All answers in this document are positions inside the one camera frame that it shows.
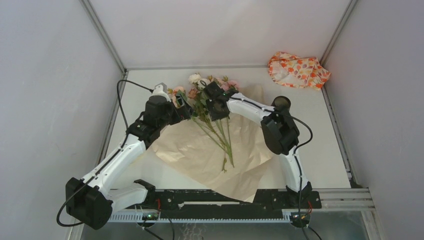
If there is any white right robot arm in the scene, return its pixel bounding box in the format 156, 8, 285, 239
203, 82, 312, 208

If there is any pink white flower bouquet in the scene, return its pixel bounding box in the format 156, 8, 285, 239
165, 73, 240, 172

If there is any dark brown vase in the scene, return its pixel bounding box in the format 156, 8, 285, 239
271, 95, 292, 113

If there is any orange floral cloth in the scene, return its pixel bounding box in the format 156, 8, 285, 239
267, 51, 331, 91

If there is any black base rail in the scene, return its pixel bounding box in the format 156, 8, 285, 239
131, 188, 322, 221

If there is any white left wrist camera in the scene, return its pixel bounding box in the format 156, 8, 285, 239
151, 82, 172, 102

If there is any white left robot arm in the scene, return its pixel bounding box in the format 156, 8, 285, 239
61, 93, 193, 230

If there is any orange wrapping paper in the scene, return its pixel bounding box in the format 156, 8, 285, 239
150, 84, 276, 204

